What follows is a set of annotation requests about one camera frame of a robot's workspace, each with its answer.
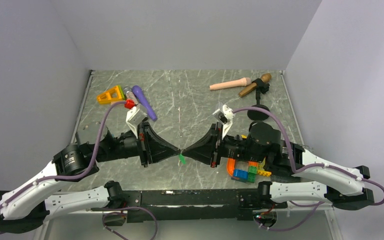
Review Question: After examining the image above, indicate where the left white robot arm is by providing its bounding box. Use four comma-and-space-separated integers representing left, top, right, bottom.
0, 122, 181, 234

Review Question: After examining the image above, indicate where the yellow toy brick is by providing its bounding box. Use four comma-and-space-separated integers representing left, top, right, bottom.
257, 159, 272, 177

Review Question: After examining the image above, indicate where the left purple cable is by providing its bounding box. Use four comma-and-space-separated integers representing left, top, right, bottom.
0, 99, 128, 237

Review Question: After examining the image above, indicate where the orange curved track piece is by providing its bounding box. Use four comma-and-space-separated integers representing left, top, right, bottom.
226, 158, 259, 177

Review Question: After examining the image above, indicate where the black microphone stand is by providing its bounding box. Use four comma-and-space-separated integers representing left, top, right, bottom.
246, 78, 272, 122

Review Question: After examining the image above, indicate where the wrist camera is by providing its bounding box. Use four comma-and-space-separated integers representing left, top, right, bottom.
125, 103, 148, 139
212, 102, 235, 139

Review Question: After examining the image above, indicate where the purple cable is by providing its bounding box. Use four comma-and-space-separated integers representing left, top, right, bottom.
233, 106, 384, 207
0, 99, 128, 237

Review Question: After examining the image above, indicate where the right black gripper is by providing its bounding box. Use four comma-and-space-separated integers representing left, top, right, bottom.
182, 121, 266, 168

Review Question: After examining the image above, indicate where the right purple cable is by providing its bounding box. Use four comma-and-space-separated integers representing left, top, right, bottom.
233, 106, 384, 207

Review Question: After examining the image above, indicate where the gold microphone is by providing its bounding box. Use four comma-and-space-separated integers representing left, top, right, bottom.
238, 73, 272, 98

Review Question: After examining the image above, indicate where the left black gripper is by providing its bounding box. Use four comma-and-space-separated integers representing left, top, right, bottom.
95, 121, 182, 167

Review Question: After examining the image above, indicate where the purple tube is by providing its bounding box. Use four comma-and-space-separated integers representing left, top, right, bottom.
132, 85, 158, 122

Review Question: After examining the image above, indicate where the glitter tube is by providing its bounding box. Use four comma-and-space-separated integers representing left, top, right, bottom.
123, 86, 138, 104

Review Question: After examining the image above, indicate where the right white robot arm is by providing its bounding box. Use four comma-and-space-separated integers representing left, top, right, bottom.
182, 121, 375, 211

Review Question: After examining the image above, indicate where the blue toy brick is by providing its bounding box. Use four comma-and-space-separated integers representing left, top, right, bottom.
231, 168, 248, 183

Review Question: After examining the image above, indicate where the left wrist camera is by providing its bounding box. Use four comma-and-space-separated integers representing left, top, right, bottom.
125, 103, 148, 139

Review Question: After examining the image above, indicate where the orange triangle toy block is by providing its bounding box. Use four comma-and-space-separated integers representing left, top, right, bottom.
96, 85, 126, 105

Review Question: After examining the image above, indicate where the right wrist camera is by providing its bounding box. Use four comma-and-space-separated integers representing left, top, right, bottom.
212, 102, 235, 139

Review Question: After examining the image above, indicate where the green toy brick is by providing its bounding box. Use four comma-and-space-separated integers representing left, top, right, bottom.
247, 165, 258, 183

